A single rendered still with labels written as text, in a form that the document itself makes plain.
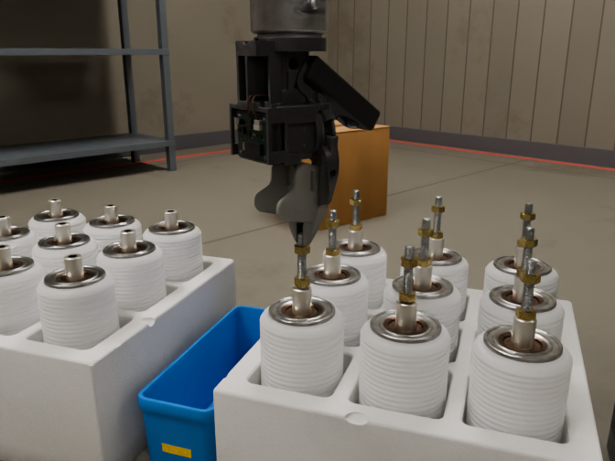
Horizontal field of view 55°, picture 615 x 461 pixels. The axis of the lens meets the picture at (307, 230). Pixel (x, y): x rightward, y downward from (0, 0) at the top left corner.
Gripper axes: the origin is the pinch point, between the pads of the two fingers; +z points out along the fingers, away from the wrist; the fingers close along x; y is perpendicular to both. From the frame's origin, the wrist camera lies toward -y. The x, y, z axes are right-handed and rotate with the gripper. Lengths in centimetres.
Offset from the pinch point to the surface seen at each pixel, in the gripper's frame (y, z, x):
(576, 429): -13.5, 16.6, 25.5
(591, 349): -65, 35, 2
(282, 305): 1.9, 9.2, -2.3
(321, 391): 1.6, 17.2, 4.6
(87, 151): -36, 21, -200
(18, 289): 24.1, 11.3, -31.4
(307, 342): 3.1, 10.9, 4.1
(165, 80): -75, -6, -205
